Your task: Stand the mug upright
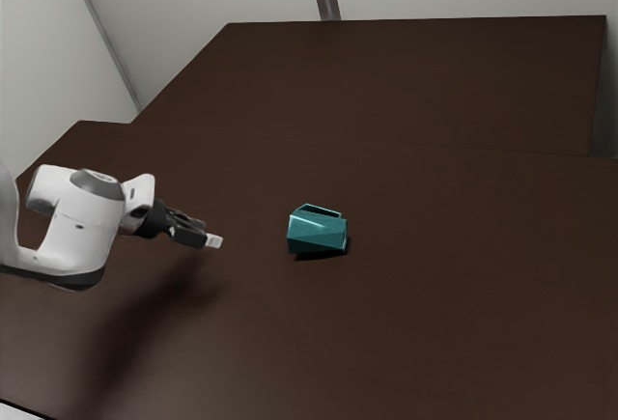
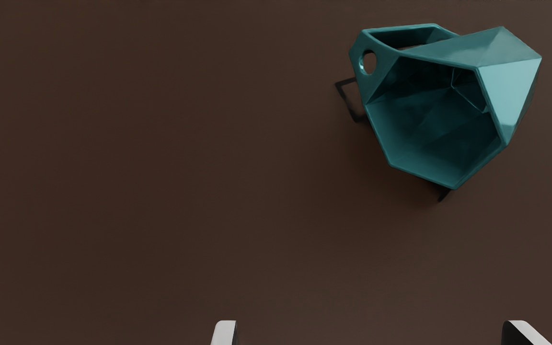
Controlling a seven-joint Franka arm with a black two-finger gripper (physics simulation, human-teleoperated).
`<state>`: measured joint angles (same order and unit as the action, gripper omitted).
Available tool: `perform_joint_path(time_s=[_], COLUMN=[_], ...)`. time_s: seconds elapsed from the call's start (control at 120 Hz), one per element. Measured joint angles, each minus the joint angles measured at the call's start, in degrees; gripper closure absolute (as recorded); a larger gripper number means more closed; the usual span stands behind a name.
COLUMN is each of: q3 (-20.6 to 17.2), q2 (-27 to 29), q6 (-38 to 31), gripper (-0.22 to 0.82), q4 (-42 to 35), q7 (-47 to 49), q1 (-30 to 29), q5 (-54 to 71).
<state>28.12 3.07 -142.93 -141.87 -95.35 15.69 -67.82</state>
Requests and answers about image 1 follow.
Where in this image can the teal faceted mug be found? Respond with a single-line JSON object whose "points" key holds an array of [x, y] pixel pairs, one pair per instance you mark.
{"points": [[316, 234]]}

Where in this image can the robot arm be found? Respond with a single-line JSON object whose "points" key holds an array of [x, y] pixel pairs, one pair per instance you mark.
{"points": [[77, 227]]}

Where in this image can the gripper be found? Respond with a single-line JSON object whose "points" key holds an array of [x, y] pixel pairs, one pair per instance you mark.
{"points": [[161, 224]]}

